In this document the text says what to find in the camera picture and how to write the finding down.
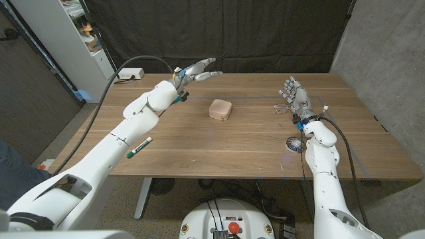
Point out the red emergency stop button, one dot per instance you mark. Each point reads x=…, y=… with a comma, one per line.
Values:
x=234, y=227

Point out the cardboard box on shelf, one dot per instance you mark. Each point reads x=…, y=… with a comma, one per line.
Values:
x=94, y=44

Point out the black curtain backdrop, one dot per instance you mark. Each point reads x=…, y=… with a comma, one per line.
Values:
x=216, y=33

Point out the green and white marker pen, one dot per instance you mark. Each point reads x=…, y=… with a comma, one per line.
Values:
x=139, y=147

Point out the grey table leg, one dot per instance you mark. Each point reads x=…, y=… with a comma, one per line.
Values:
x=307, y=196
x=142, y=199

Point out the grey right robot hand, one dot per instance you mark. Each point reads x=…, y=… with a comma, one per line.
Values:
x=300, y=98

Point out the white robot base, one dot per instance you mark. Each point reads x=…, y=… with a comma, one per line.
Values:
x=199, y=215

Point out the pink square jewelry box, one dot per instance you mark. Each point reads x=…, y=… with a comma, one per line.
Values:
x=220, y=108

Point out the white power strip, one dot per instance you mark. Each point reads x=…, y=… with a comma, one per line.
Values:
x=131, y=73

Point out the yellow toy figure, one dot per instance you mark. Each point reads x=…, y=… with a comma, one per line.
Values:
x=85, y=29

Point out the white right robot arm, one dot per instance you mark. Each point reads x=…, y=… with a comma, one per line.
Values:
x=327, y=192

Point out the white shelf cabinet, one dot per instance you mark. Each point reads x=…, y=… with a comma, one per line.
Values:
x=66, y=49

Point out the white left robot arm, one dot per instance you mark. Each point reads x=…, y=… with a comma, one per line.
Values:
x=99, y=159

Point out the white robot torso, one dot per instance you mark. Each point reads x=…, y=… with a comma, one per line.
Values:
x=66, y=235

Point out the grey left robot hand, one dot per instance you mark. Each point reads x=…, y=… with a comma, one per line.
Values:
x=194, y=71

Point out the white box with orange knob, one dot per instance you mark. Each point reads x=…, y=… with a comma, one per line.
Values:
x=44, y=165

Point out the clear frame glasses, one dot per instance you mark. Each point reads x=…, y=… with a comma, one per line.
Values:
x=281, y=109

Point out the black curtain stand pole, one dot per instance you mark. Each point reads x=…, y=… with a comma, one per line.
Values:
x=350, y=8
x=99, y=40

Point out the person in blue jeans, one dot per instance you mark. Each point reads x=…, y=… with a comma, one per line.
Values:
x=16, y=179

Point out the black round fan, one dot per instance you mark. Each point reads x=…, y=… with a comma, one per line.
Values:
x=162, y=186

